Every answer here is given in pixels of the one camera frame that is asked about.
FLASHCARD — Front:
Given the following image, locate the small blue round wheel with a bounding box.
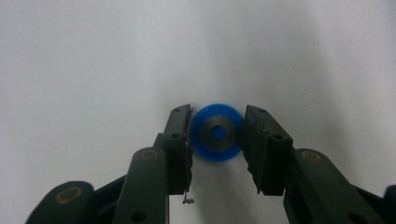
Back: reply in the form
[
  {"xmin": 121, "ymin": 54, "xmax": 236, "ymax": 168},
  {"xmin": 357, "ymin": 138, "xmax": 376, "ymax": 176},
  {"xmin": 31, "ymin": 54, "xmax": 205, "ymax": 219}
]
[{"xmin": 190, "ymin": 103, "xmax": 246, "ymax": 162}]

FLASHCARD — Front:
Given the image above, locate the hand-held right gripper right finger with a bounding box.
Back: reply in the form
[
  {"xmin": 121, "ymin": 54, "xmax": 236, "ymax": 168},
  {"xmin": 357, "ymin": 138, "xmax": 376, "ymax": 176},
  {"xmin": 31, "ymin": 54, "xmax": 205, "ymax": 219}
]
[{"xmin": 240, "ymin": 105, "xmax": 385, "ymax": 224}]

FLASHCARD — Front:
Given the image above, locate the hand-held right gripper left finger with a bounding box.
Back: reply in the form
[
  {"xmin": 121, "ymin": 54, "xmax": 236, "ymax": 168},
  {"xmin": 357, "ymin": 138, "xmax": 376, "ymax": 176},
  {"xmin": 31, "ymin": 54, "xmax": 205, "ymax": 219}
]
[{"xmin": 111, "ymin": 104, "xmax": 194, "ymax": 224}]

